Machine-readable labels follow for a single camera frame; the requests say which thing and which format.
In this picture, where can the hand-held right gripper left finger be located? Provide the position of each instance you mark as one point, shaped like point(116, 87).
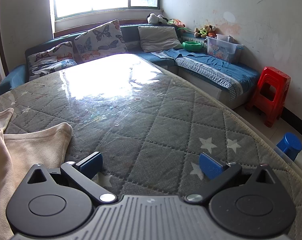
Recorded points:
point(91, 165)

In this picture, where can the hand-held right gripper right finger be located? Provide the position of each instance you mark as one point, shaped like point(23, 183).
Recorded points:
point(210, 166)

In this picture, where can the cream garment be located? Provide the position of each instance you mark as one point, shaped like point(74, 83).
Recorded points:
point(28, 152)

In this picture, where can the blue plastic stool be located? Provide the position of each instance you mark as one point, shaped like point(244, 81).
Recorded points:
point(289, 143)

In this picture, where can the red plastic stool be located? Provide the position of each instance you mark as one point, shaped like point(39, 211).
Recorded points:
point(270, 95)

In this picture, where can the blue patterned sofa blanket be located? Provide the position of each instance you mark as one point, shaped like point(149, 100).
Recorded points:
point(215, 67)

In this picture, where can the butterfly print pillow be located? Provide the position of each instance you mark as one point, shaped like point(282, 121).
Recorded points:
point(101, 38)
point(51, 58)

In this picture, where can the clear plastic storage box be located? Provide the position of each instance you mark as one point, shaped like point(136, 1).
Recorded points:
point(223, 50)

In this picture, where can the green plastic basin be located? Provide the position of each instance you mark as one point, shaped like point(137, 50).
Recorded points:
point(192, 46)

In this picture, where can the brown stuffed bear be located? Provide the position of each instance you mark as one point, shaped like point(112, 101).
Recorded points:
point(205, 31)

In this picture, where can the blue corner sofa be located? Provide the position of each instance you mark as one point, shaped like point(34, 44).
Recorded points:
point(131, 33)

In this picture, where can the grey pillow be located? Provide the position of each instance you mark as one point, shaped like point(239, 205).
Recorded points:
point(159, 38)

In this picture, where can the colourful plush toy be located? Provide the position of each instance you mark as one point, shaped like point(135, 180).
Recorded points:
point(177, 23)

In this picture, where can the panda plush toy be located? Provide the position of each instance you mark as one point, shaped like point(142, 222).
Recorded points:
point(156, 18)

